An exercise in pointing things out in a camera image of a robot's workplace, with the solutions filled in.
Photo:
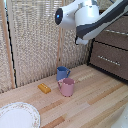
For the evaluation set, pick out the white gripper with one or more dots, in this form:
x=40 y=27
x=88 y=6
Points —
x=82 y=41

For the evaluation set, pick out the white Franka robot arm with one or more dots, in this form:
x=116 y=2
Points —
x=90 y=16

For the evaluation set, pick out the dark brown drawer cabinet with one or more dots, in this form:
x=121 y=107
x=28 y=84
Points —
x=91 y=56

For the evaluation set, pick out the thin wooden screen pole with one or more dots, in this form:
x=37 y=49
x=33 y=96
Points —
x=60 y=50

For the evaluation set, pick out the blue mug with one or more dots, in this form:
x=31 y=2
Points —
x=61 y=73

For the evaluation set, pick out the pink mug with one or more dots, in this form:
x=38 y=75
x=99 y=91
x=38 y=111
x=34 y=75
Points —
x=67 y=87

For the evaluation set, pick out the wide bamboo screen panel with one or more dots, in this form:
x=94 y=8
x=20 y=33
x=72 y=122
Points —
x=33 y=43

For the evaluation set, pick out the yellow rectangular block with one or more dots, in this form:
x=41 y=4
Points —
x=44 y=88

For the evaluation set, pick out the grey object at table corner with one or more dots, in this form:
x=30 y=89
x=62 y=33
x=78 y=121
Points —
x=121 y=120

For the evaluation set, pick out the white patterned plate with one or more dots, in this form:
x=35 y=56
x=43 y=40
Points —
x=18 y=116

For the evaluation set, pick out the slanted wooden post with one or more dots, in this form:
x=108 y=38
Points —
x=6 y=43

